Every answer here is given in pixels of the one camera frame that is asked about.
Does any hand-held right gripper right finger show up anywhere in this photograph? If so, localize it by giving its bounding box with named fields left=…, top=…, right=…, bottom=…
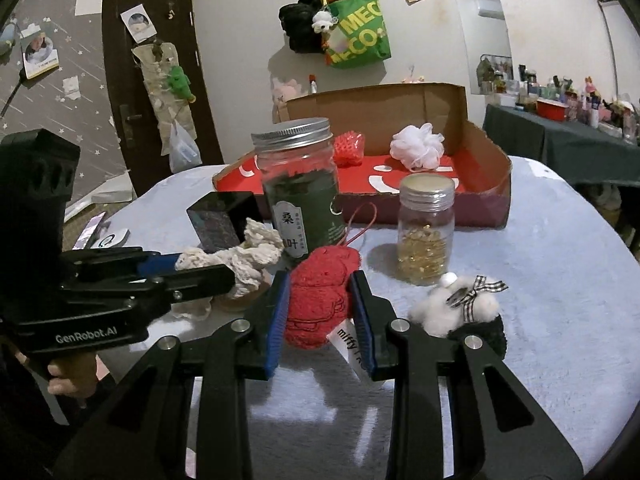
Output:
left=347, top=270, right=586, bottom=480

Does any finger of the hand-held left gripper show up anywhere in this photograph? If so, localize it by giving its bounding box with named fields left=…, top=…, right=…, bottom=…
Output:
left=60, top=265, right=237, bottom=322
left=59, top=246, right=180, bottom=282

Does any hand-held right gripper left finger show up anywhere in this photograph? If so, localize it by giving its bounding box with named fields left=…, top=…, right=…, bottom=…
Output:
left=52, top=270, right=292, bottom=480

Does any red crocheted plush toy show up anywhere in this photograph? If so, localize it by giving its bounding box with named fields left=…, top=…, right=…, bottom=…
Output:
left=285, top=204, right=377, bottom=352

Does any cream knitted scrunchie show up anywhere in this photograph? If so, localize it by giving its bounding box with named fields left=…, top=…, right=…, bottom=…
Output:
left=176, top=217, right=286, bottom=301

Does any white fluffy star with bow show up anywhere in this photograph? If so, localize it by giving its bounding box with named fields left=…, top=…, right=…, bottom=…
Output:
left=409, top=272, right=508, bottom=337

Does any cardboard box with red inside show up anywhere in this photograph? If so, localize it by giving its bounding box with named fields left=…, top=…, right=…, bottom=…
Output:
left=212, top=82, right=513, bottom=228

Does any person's left hand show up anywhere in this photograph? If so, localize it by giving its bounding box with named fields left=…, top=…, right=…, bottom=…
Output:
left=15, top=350, right=112, bottom=400

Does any white card with circle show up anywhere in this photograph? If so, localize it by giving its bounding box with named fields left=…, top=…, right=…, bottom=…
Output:
left=96, top=228, right=131, bottom=249

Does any black cube box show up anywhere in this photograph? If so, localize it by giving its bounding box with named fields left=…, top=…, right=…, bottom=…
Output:
left=186, top=191, right=261, bottom=255

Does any silver foil strip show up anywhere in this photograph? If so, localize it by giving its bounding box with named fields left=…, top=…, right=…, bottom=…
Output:
left=71, top=211, right=109, bottom=252

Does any small jar of gold capsules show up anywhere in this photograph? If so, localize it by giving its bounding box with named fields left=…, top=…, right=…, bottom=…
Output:
left=397, top=174, right=457, bottom=287

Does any clear plastic bag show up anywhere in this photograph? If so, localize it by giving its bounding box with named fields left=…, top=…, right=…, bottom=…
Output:
left=169, top=120, right=204, bottom=174

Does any glass jar of green leaves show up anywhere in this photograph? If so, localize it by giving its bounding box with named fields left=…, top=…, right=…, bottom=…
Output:
left=250, top=117, right=348, bottom=267

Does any dark brown door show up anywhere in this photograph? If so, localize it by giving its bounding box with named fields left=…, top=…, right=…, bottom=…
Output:
left=102, top=0, right=224, bottom=201

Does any clear hanging pocket organizer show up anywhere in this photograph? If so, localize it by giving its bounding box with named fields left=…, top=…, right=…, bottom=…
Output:
left=131, top=41, right=202, bottom=157

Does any green plush toy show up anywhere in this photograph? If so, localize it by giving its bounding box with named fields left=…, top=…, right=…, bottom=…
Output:
left=167, top=66, right=197, bottom=104

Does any red foam mesh net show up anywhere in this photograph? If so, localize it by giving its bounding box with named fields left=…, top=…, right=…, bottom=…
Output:
left=331, top=131, right=366, bottom=167

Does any white mesh bath pouf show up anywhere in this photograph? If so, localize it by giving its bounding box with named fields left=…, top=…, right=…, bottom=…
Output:
left=389, top=122, right=445, bottom=172

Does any picture on door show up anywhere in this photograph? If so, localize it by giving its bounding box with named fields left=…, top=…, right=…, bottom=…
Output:
left=121, top=3, right=157, bottom=44

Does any table with dark green cloth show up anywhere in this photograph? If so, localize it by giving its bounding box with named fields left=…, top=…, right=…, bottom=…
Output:
left=482, top=102, right=640, bottom=188

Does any black bag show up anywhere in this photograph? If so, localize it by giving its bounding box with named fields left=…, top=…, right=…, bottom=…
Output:
left=278, top=0, right=327, bottom=54

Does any red plastic container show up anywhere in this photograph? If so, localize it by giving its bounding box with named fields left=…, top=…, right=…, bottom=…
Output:
left=535, top=98, right=569, bottom=121

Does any green tote bag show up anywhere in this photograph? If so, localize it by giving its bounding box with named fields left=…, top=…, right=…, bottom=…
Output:
left=321, top=0, right=392, bottom=71

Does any row of bottles and cosmetics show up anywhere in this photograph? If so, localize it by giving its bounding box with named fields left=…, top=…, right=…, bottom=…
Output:
left=515, top=64, right=640, bottom=142

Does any wall calendar picture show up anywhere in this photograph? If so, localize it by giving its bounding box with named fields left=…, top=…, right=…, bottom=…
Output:
left=19, top=32, right=62, bottom=81

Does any white plush keychain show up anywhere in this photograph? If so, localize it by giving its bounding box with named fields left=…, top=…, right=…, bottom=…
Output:
left=312, top=9, right=342, bottom=37

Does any wall mirror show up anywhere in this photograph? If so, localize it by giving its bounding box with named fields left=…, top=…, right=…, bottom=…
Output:
left=444, top=0, right=517, bottom=97

